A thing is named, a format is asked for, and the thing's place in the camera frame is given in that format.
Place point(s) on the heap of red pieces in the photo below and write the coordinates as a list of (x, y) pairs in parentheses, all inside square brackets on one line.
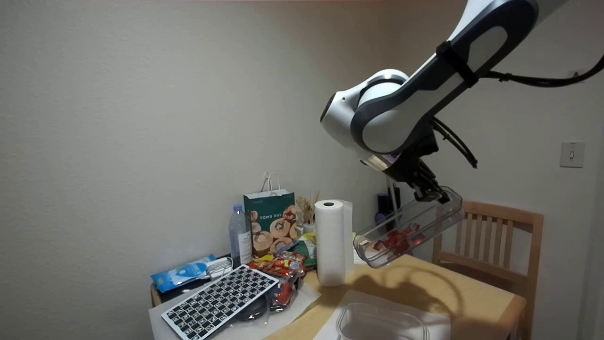
[(398, 240)]

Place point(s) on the light switch plate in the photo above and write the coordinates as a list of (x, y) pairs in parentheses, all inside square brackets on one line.
[(572, 155)]

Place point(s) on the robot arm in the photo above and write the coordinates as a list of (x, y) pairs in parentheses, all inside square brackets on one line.
[(406, 113)]

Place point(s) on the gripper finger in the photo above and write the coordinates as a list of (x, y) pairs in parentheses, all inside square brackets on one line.
[(440, 192), (421, 193)]

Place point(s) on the wooden chair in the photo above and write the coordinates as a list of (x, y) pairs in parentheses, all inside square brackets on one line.
[(514, 245)]

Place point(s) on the clear plastic bowl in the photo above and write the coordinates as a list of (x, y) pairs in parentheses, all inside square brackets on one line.
[(380, 323), (427, 222)]

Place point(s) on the red snack packet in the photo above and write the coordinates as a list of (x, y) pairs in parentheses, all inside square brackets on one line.
[(278, 265)]

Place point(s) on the green packet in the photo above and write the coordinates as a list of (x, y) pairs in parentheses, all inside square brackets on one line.
[(302, 250)]

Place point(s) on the clear water bottle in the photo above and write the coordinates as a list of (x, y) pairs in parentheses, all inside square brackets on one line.
[(240, 238)]

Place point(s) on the jar of dried stems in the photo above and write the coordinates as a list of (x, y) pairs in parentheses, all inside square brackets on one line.
[(307, 212)]

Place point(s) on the dark blue bottle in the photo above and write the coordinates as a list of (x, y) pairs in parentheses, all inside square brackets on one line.
[(383, 208)]

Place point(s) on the black and white checkerboard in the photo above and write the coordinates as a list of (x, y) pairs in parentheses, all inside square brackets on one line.
[(219, 302)]

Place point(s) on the green printed paper bag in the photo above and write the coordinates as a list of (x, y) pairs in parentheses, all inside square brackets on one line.
[(270, 222)]

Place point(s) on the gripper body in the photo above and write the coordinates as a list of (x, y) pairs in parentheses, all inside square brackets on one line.
[(406, 171)]

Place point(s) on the paper towel roll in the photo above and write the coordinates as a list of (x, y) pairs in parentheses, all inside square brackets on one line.
[(330, 245)]

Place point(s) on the clear bag of red snacks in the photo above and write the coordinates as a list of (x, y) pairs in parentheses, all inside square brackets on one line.
[(284, 293)]

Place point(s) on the blue packet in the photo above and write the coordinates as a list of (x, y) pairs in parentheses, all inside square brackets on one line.
[(181, 274)]

